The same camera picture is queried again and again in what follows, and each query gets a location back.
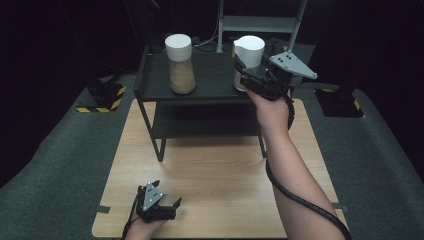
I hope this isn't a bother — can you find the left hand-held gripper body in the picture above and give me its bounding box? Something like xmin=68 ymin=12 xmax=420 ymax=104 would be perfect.
xmin=137 ymin=181 xmax=178 ymax=224

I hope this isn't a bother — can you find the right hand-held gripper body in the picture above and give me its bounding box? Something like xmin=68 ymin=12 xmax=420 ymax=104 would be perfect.
xmin=239 ymin=49 xmax=318 ymax=102

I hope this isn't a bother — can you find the white spout lid jar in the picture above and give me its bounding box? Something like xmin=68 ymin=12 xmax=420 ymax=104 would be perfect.
xmin=232 ymin=35 xmax=267 ymax=93

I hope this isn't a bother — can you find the black two-tier shelf rack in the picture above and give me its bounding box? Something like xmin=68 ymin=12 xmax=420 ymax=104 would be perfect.
xmin=133 ymin=43 xmax=296 ymax=163

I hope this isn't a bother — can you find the round white lid jar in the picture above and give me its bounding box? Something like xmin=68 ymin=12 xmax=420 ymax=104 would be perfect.
xmin=164 ymin=33 xmax=197 ymax=95

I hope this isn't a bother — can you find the person's left hand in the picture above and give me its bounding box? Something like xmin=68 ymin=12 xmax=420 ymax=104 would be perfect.
xmin=127 ymin=213 xmax=168 ymax=235

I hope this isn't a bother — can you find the person's right hand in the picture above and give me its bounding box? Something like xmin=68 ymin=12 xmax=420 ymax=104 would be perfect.
xmin=245 ymin=88 xmax=292 ymax=135

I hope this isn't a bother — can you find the grey metal stand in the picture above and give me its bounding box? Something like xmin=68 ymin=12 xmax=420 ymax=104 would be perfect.
xmin=216 ymin=0 xmax=308 ymax=78

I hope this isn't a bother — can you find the grey tape piece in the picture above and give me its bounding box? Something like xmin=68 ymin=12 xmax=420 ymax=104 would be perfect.
xmin=89 ymin=204 xmax=111 ymax=215
xmin=331 ymin=201 xmax=350 ymax=214

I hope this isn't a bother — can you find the black yellow striped stand base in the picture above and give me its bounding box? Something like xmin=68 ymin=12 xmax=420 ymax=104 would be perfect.
xmin=76 ymin=74 xmax=128 ymax=114
xmin=314 ymin=87 xmax=365 ymax=119

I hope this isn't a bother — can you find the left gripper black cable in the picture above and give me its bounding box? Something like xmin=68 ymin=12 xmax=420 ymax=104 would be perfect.
xmin=120 ymin=185 xmax=142 ymax=240

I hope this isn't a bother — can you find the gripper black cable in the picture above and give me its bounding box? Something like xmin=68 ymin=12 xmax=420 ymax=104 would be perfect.
xmin=265 ymin=94 xmax=353 ymax=240
xmin=120 ymin=185 xmax=142 ymax=240

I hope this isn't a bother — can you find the white cable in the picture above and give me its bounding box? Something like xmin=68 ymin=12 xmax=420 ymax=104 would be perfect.
xmin=191 ymin=18 xmax=220 ymax=49

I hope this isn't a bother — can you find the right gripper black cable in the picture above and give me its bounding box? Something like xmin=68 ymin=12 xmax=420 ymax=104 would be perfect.
xmin=265 ymin=94 xmax=353 ymax=240

